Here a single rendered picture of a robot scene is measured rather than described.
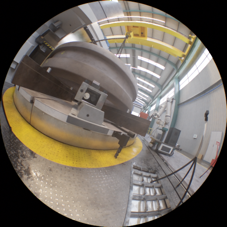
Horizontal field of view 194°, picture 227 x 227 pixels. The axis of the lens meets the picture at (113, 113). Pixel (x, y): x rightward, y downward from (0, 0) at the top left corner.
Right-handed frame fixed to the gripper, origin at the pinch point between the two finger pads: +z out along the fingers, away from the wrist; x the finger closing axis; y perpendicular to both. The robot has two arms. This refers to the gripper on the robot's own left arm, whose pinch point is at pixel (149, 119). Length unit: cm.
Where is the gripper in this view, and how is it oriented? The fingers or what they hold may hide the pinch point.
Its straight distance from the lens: 206.3
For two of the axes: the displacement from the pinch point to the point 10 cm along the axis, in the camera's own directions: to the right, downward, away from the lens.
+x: -5.2, -1.4, -8.4
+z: -6.3, 7.3, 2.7
